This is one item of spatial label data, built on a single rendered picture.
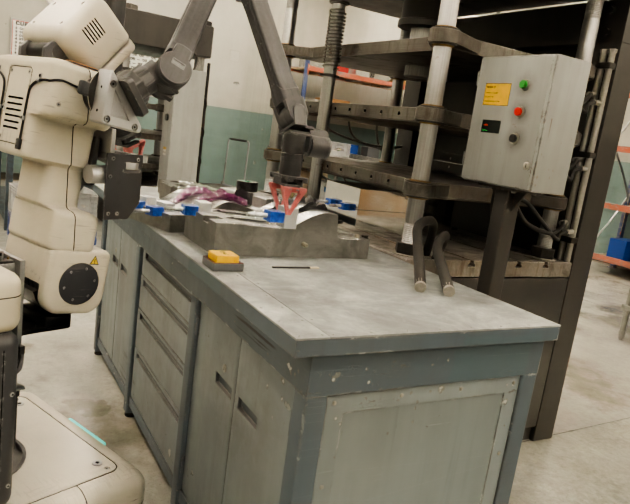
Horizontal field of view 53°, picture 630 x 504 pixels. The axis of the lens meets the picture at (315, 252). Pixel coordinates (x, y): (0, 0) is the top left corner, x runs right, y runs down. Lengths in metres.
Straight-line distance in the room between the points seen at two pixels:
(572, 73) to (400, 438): 1.19
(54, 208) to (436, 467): 1.05
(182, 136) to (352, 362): 5.09
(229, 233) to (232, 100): 8.02
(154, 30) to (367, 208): 4.21
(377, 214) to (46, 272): 1.43
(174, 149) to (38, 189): 4.61
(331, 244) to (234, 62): 7.95
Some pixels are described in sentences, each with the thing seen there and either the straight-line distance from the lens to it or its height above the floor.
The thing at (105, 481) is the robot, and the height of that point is 0.28.
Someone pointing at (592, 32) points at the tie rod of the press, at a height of 1.66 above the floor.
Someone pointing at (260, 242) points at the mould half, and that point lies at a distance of 1.73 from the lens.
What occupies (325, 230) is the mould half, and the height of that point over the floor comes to 0.88.
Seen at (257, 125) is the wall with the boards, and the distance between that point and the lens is 9.86.
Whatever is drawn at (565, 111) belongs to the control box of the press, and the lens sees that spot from 2.03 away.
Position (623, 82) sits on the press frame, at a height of 1.50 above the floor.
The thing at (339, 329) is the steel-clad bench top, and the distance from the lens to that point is 1.20.
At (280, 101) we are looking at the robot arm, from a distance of 1.63.
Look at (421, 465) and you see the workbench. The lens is 1.47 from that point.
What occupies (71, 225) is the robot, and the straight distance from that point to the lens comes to 1.57.
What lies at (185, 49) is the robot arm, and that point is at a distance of 1.51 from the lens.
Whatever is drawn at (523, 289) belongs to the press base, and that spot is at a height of 0.68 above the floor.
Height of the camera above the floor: 1.16
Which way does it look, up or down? 11 degrees down
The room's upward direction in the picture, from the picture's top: 8 degrees clockwise
